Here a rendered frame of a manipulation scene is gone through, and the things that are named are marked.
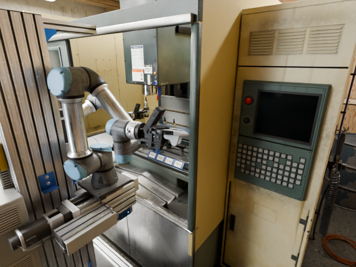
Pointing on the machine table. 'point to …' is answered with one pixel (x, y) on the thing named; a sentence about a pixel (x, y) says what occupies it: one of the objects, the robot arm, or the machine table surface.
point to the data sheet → (137, 56)
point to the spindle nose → (149, 90)
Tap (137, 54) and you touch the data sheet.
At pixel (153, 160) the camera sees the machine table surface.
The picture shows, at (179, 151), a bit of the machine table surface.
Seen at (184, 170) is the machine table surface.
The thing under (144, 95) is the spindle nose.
